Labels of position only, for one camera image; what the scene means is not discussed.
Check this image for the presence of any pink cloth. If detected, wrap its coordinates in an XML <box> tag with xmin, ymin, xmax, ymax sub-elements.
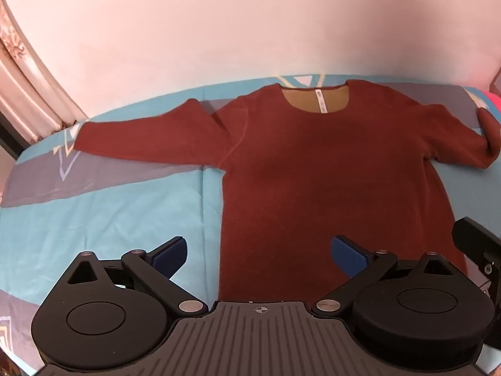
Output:
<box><xmin>484</xmin><ymin>89</ymin><xmax>501</xmax><ymax>113</ymax></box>

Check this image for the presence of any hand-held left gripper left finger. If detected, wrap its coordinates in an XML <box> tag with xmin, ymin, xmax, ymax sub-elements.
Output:
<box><xmin>65</xmin><ymin>236</ymin><xmax>208</xmax><ymax>318</ymax></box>

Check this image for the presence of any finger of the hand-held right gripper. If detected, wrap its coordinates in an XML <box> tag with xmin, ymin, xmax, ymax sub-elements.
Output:
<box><xmin>452</xmin><ymin>217</ymin><xmax>501</xmax><ymax>283</ymax></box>

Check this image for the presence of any dark red sweater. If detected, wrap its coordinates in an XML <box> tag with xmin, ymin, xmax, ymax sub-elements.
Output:
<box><xmin>72</xmin><ymin>79</ymin><xmax>501</xmax><ymax>302</ymax></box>

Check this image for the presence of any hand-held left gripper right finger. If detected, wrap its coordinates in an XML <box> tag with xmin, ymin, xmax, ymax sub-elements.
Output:
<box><xmin>312</xmin><ymin>236</ymin><xmax>452</xmax><ymax>318</ymax></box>

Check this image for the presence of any blue grey patterned bed sheet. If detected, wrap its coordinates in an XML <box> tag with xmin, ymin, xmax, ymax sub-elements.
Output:
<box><xmin>0</xmin><ymin>74</ymin><xmax>501</xmax><ymax>376</ymax></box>

